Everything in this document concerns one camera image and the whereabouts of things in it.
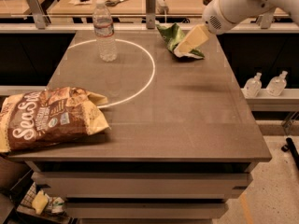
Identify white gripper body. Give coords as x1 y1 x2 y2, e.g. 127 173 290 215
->
203 0 235 35

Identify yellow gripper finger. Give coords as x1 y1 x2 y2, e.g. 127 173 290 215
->
176 24 209 54

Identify green jalapeno chip bag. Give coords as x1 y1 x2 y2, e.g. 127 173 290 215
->
156 23 205 60

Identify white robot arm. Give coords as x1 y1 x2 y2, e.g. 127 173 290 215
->
174 0 299 56

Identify brown sea salt chip bag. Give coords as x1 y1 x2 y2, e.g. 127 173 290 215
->
0 87 108 153

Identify white power strip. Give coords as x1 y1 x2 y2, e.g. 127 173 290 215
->
156 0 169 14

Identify clear sanitizer bottle left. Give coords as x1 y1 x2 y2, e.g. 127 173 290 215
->
243 73 262 98

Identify clear sanitizer bottle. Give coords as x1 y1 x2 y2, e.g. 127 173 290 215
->
243 73 262 98
266 71 288 96

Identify clear sanitizer bottle right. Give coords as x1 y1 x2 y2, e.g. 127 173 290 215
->
266 71 288 96

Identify scissors on back desk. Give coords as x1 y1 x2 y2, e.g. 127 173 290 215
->
105 0 130 7

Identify clear plastic water bottle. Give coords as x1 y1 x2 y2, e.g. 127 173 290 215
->
93 0 118 62

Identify grey drawer cabinet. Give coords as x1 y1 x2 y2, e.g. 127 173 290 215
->
11 31 271 224

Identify black chair base leg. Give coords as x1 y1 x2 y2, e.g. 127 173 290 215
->
281 137 299 170

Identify yellow sponge in basket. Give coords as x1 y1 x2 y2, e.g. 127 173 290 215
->
32 190 49 215

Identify right metal bracket post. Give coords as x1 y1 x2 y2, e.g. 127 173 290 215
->
259 8 276 29

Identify metal bracket post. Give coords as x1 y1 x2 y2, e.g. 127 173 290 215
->
259 8 276 29
146 0 156 29
26 0 48 29

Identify middle metal bracket post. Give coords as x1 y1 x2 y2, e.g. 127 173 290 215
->
146 0 156 29

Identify left metal bracket post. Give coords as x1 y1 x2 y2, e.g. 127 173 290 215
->
26 0 48 29

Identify black wire basket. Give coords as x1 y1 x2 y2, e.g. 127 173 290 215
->
17 183 72 224

